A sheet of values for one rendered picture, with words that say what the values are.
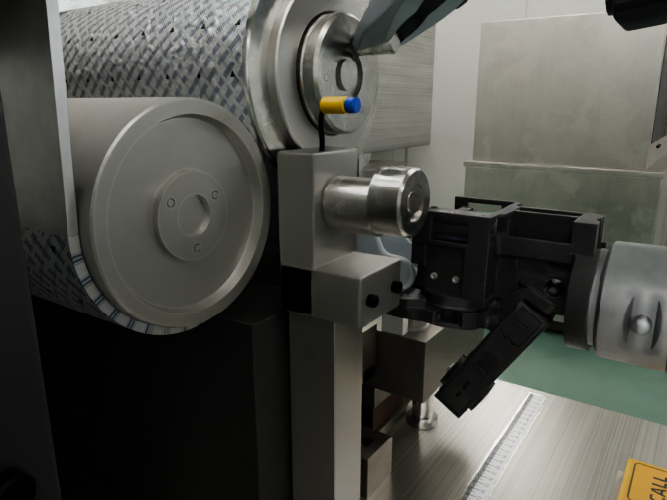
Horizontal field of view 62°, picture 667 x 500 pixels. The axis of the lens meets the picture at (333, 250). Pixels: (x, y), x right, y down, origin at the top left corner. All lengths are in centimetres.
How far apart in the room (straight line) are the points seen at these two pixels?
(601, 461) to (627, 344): 27
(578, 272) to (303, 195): 17
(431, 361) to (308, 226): 23
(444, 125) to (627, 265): 490
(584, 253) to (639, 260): 3
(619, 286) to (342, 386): 18
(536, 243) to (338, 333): 14
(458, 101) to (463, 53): 41
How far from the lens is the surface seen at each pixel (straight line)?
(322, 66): 35
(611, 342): 37
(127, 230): 28
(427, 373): 51
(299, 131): 35
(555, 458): 61
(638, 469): 58
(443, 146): 525
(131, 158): 28
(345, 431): 39
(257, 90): 33
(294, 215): 33
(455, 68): 521
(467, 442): 61
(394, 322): 50
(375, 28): 35
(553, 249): 37
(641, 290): 36
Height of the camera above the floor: 123
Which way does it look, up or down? 15 degrees down
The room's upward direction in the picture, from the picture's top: straight up
